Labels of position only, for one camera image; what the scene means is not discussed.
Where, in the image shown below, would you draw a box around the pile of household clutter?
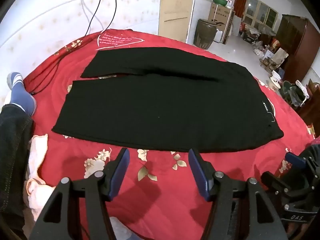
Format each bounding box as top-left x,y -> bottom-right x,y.
240,22 -> 290,73

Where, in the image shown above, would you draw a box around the window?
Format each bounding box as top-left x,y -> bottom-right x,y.
244,0 -> 278,30

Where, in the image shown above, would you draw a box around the light wooden door panel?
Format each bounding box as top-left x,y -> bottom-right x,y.
158,0 -> 198,43

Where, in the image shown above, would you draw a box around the dark wooden wardrobe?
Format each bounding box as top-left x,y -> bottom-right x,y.
275,14 -> 320,84

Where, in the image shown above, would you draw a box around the black pants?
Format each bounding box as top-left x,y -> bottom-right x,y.
51,47 -> 284,153

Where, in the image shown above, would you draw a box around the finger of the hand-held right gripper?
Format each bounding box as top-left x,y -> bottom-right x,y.
284,144 -> 320,172
261,170 -> 289,188

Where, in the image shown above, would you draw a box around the person's blue striped sock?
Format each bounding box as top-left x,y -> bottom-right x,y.
7,72 -> 37,117

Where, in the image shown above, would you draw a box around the cardboard box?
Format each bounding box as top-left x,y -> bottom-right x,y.
208,2 -> 235,45

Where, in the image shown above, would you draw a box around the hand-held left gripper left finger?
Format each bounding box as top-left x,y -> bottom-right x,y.
25,147 -> 130,240

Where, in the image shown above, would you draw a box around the black cable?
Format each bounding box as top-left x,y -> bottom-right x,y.
30,0 -> 103,95
100,0 -> 118,34

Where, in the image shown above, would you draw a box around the chair with draped clothes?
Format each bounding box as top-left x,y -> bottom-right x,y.
281,79 -> 310,108

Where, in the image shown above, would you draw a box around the red curtain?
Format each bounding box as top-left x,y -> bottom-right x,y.
234,0 -> 249,19

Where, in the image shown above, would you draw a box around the red floral blanket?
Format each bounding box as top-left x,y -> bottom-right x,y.
22,29 -> 320,240

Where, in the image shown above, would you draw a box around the pale pink cloth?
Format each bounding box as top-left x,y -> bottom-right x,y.
24,134 -> 57,220

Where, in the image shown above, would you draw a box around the dark ceramic jar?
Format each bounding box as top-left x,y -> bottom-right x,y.
194,19 -> 218,50

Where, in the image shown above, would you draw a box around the white cable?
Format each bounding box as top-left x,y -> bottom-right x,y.
80,0 -> 103,32

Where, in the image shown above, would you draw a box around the person's dark jeans leg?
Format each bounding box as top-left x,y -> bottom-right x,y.
0,104 -> 34,233

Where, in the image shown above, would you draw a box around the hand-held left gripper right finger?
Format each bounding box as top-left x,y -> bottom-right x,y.
188,148 -> 295,240

